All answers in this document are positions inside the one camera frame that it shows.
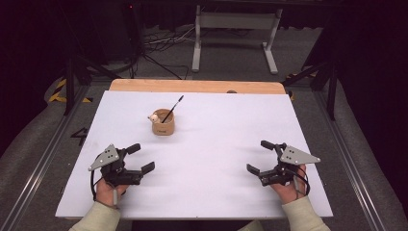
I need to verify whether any aluminium floor rail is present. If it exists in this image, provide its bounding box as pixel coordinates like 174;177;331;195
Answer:
0;86;91;231
313;90;388;231

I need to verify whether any yellow black floor tape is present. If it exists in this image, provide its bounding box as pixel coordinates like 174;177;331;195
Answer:
286;71;319;101
47;78;94;104

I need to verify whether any person's right hand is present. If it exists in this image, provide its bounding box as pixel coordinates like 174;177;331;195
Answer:
270;165;309;205

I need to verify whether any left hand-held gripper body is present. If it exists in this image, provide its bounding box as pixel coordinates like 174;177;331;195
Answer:
88;143;144;187

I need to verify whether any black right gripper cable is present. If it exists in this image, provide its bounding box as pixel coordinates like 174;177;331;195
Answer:
292;167;312;196

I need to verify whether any grey metal stand frame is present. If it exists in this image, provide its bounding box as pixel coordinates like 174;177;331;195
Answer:
191;4;284;75

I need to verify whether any person's left hand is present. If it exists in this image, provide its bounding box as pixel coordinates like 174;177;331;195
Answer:
95;177;128;208

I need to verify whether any thin black brush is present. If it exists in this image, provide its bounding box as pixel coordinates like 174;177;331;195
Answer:
161;94;185;124

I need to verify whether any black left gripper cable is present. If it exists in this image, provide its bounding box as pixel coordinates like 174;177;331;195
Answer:
89;168;98;202

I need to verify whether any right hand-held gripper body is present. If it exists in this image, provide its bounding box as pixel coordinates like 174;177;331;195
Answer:
258;142;321;188

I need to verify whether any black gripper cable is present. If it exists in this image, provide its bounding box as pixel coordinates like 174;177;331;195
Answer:
292;167;312;196
89;168;98;202

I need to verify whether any bundle of floor cables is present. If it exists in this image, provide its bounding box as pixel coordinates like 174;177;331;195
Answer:
142;24;197;81

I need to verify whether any wooden pen holder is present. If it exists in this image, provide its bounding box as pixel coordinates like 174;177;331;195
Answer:
147;108;176;137

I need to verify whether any white table cover sheet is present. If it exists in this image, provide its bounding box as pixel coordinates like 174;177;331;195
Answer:
55;90;334;220

